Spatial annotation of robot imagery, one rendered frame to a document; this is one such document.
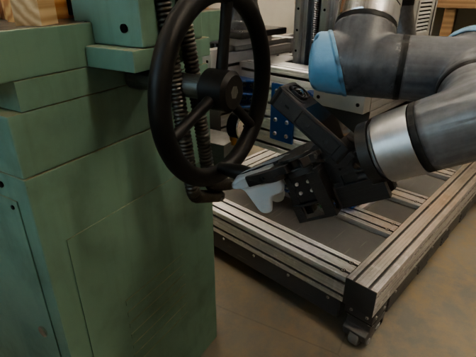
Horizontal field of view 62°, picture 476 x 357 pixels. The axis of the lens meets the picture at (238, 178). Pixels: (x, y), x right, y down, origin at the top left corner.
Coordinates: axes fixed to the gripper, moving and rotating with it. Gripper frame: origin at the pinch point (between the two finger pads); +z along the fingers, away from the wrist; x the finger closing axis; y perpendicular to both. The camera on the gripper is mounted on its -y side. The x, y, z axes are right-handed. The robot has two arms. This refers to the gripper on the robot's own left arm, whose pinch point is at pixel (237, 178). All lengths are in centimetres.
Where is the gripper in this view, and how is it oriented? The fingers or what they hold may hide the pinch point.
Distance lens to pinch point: 56.0
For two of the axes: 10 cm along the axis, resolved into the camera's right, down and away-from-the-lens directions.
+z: -7.4, 2.5, 6.2
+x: 5.2, -3.8, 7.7
